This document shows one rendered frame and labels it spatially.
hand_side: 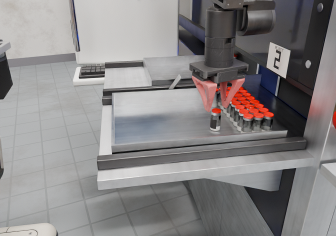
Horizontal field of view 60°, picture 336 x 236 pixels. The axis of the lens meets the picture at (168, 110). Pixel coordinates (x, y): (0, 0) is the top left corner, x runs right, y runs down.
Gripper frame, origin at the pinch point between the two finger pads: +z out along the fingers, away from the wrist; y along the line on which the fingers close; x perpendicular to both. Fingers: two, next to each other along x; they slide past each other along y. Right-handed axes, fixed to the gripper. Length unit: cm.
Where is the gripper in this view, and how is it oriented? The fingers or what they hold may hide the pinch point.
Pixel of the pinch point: (216, 105)
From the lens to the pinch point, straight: 62.7
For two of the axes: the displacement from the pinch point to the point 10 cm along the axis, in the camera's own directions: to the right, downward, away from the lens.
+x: -4.1, -3.9, 8.2
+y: 9.1, -2.0, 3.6
